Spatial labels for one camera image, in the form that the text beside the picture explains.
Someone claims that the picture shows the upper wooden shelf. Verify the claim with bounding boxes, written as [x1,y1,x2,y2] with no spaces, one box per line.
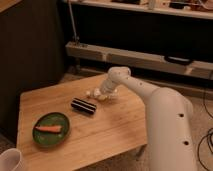
[62,0,213,20]

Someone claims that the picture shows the metal pole stand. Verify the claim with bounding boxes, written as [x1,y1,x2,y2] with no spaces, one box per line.
[67,0,83,73]

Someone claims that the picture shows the black striped cylinder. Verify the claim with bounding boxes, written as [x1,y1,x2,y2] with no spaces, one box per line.
[71,98,97,115]

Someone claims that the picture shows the long wooden shelf board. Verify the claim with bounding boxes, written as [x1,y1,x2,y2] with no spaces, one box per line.
[66,42,213,79]

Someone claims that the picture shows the green ceramic bowl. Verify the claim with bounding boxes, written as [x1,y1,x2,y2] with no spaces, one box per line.
[32,112,70,148]

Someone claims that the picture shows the wooden table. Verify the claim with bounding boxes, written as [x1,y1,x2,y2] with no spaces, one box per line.
[17,75,146,171]

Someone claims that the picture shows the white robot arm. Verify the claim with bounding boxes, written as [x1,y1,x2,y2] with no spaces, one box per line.
[100,67,198,171]

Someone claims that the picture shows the white cup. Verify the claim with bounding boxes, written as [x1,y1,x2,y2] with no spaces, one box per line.
[0,148,26,171]

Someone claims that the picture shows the black cables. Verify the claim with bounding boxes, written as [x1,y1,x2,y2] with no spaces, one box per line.
[196,89,213,171]

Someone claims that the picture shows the orange carrot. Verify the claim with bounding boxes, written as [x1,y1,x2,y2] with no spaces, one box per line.
[35,125,62,133]

